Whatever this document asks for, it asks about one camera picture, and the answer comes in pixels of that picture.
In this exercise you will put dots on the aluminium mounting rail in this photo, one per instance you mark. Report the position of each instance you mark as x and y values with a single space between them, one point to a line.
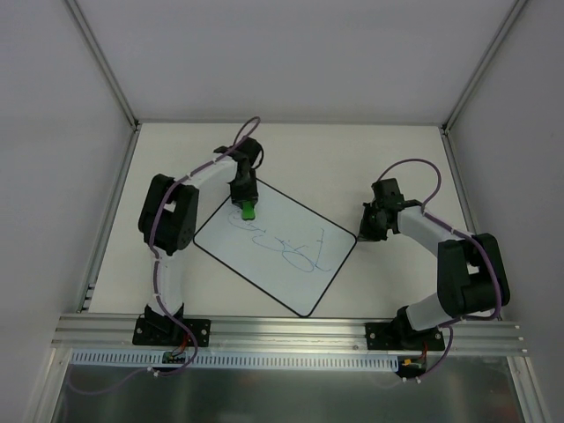
286 335

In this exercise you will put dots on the left aluminium frame post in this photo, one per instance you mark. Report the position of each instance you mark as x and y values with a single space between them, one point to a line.
102 237

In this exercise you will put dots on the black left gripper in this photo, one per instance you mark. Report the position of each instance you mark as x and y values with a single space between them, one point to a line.
243 196

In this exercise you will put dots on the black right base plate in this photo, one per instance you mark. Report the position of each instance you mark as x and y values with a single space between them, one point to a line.
383 337

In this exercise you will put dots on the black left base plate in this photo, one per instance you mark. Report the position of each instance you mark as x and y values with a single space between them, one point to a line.
159 330

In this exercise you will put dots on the white slotted cable duct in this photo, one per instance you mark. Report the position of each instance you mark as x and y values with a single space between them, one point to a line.
238 360

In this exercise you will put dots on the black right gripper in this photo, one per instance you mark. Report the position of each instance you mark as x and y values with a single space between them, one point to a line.
367 226

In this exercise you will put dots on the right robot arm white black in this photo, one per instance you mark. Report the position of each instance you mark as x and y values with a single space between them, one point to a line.
471 280

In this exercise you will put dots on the right aluminium frame post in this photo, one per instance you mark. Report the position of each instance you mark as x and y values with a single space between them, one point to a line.
481 136

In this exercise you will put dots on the white whiteboard black frame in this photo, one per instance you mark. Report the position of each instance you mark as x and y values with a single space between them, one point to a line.
288 251

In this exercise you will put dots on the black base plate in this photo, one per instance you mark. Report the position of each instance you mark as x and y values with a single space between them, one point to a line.
159 330
383 337

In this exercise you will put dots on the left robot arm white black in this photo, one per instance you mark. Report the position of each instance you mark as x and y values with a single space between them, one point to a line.
168 223

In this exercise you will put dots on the green bone-shaped eraser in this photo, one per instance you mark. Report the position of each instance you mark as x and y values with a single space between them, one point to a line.
248 211

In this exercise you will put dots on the aluminium frame post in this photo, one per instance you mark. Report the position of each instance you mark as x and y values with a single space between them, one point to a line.
481 136
102 237

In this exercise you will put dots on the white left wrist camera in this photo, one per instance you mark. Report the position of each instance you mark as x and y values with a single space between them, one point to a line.
221 150

